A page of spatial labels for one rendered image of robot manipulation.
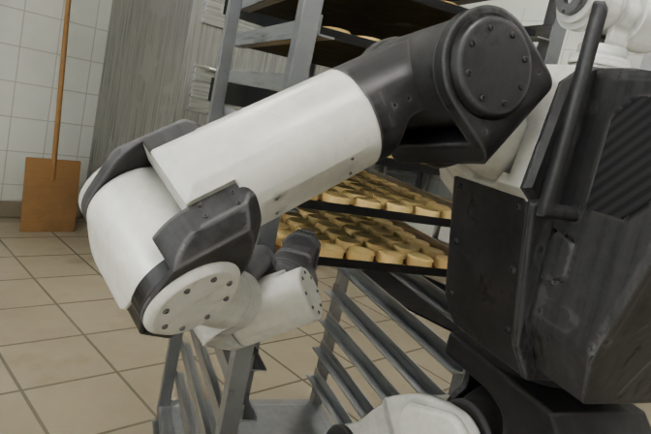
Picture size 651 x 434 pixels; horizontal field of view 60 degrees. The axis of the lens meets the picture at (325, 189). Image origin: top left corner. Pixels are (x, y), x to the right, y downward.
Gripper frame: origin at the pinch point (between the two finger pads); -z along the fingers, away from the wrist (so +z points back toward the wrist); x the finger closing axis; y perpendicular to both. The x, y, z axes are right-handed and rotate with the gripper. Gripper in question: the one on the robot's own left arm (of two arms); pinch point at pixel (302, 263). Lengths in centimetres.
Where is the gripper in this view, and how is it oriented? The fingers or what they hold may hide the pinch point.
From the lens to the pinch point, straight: 90.2
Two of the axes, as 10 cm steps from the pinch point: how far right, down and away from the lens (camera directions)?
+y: -9.7, -2.2, 1.3
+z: -1.6, 1.1, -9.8
